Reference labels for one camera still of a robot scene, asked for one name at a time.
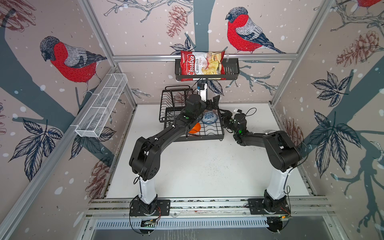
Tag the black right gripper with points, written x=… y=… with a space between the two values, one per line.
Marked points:
x=225 y=118

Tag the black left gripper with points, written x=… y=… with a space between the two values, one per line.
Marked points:
x=214 y=103

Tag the blue floral ceramic bowl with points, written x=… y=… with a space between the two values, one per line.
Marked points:
x=209 y=118

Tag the plain orange bowl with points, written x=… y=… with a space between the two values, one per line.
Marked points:
x=196 y=129

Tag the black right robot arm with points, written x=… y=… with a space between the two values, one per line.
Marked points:
x=283 y=155

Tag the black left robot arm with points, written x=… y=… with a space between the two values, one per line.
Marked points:
x=146 y=156

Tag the black two-tier dish rack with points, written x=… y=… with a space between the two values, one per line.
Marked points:
x=174 y=100

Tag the red cassava chips bag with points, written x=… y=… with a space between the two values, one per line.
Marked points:
x=202 y=63

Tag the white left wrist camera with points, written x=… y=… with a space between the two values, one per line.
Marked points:
x=202 y=87

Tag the black wall-mounted wire basket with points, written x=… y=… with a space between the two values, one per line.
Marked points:
x=230 y=67

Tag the white wire mesh wall shelf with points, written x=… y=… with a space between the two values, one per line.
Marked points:
x=98 y=114

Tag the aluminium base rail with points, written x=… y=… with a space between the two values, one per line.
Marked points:
x=202 y=213

